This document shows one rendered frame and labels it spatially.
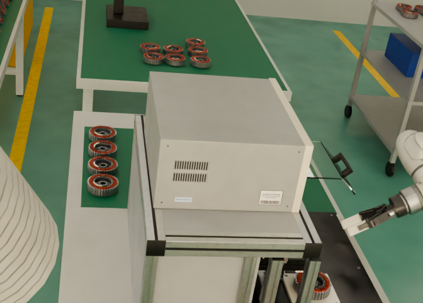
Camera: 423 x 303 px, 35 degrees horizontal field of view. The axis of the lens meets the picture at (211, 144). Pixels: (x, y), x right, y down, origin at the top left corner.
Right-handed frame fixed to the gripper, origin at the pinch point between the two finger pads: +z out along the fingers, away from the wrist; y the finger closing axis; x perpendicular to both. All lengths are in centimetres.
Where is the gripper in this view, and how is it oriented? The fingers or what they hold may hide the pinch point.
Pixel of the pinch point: (347, 227)
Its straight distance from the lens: 232.9
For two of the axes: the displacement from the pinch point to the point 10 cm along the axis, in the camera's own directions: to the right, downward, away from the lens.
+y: 0.5, -0.5, 10.0
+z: -9.1, 4.0, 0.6
